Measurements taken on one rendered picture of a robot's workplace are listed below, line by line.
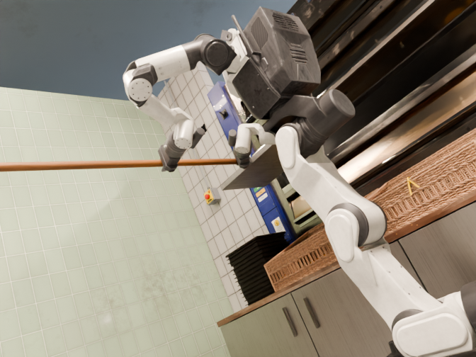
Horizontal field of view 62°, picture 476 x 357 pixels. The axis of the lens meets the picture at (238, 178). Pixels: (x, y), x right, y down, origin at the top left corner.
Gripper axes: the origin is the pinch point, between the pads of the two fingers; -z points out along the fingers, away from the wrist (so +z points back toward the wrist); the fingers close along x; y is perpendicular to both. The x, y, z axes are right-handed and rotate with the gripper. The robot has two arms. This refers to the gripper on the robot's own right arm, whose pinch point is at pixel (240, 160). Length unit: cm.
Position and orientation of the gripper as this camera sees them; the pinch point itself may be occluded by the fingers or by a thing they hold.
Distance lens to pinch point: 198.2
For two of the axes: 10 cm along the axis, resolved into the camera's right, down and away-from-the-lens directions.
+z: 0.6, -4.0, -9.2
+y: 9.2, -3.3, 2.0
